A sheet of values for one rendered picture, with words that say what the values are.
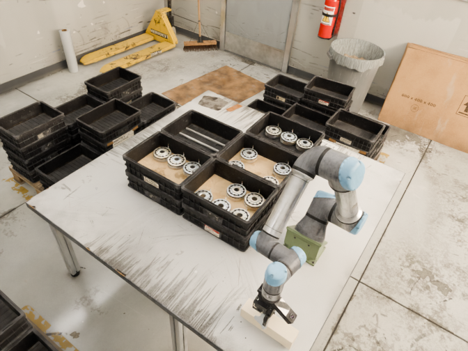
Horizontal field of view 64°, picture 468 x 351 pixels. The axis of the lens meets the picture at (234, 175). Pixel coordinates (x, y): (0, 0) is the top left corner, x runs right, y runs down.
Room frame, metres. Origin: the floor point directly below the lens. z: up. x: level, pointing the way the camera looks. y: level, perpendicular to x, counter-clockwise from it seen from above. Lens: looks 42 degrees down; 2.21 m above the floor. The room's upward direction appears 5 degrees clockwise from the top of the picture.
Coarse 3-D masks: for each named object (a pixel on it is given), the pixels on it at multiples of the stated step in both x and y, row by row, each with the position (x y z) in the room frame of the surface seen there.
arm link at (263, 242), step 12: (300, 156) 1.13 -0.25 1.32; (312, 156) 1.10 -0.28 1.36; (300, 168) 1.09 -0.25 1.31; (312, 168) 1.08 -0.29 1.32; (288, 180) 1.08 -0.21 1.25; (300, 180) 1.06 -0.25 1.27; (288, 192) 1.03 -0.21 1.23; (300, 192) 1.03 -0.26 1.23; (276, 204) 1.01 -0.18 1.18; (288, 204) 1.00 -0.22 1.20; (276, 216) 0.97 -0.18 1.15; (288, 216) 0.97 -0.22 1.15; (264, 228) 0.95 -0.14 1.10; (276, 228) 0.94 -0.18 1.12; (252, 240) 0.92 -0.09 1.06; (264, 240) 0.91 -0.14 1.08; (276, 240) 0.91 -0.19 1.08; (264, 252) 0.87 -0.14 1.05
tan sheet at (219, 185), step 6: (210, 180) 1.48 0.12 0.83; (216, 180) 1.49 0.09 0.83; (222, 180) 1.49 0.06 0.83; (204, 186) 1.43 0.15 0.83; (210, 186) 1.44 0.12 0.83; (216, 186) 1.44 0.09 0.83; (222, 186) 1.45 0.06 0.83; (216, 192) 1.40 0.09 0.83; (222, 192) 1.40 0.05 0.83; (216, 198) 1.35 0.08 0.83; (222, 198) 1.35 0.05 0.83; (228, 198) 1.36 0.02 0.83; (234, 204) 1.32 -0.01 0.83; (240, 204) 1.33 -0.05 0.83; (252, 210) 1.29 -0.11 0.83
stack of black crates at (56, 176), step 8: (80, 144) 2.25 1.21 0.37; (64, 152) 2.14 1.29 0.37; (72, 152) 2.20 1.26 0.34; (80, 152) 2.25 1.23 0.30; (88, 152) 2.21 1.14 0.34; (96, 152) 2.18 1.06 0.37; (48, 160) 2.03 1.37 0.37; (56, 160) 2.08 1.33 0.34; (64, 160) 2.12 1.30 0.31; (72, 160) 2.18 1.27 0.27; (80, 160) 2.18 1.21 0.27; (88, 160) 2.19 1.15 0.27; (40, 168) 1.97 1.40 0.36; (48, 168) 2.01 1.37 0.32; (56, 168) 2.06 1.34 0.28; (64, 168) 2.08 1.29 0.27; (72, 168) 2.09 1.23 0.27; (40, 176) 1.92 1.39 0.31; (48, 176) 1.87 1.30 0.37; (56, 176) 1.98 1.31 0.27; (64, 176) 1.99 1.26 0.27; (48, 184) 1.89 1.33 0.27
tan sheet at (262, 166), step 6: (240, 150) 1.77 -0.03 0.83; (234, 156) 1.71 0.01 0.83; (258, 156) 1.73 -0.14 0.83; (258, 162) 1.67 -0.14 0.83; (264, 162) 1.68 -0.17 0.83; (270, 162) 1.68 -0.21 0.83; (246, 168) 1.61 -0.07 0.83; (252, 168) 1.62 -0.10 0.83; (258, 168) 1.62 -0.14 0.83; (264, 168) 1.63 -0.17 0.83; (270, 168) 1.63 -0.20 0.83; (258, 174) 1.57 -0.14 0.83; (264, 174) 1.57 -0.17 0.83; (270, 174) 1.58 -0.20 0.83
